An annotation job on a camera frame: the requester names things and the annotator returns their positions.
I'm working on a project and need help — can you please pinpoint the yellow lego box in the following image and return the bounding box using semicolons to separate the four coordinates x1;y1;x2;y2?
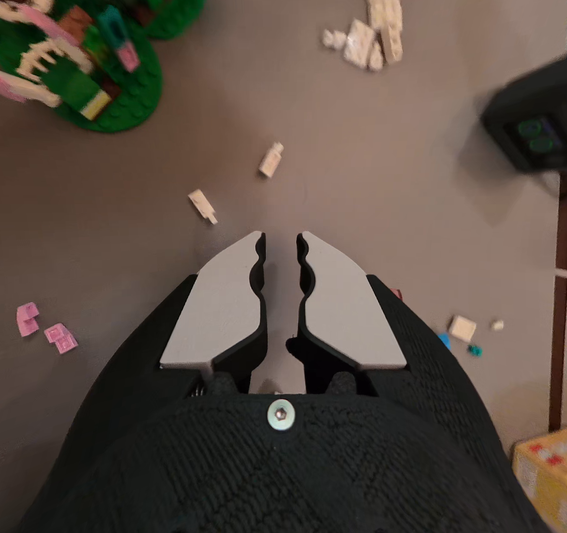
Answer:
512;428;567;532

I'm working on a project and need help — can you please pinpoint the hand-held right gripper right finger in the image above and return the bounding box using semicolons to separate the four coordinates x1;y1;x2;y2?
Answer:
296;230;408;395

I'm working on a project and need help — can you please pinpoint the white lego hinge piece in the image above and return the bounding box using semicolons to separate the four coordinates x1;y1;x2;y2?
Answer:
258;141;285;179

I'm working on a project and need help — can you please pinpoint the heap of white lego pieces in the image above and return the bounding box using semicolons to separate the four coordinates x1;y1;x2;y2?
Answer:
322;0;405;73

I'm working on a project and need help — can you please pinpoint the dark grey power station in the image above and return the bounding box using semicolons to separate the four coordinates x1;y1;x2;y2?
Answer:
480;56;567;175

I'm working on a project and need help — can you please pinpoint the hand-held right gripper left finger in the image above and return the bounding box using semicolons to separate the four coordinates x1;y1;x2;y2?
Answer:
159;230;268;394

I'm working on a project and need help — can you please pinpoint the pink lego plate piece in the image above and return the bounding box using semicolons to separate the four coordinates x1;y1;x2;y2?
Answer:
43;322;79;356

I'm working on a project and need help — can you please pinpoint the white lego clip piece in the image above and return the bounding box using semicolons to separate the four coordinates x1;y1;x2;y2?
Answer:
187;188;219;226

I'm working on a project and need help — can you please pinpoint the green lego flower model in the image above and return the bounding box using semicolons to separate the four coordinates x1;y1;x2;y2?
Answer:
0;0;242;134

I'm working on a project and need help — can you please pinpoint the pink lego slope piece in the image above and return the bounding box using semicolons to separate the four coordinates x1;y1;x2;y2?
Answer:
16;302;41;338

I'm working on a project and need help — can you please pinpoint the small white square lego piece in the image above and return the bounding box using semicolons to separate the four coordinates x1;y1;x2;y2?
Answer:
448;314;478;344

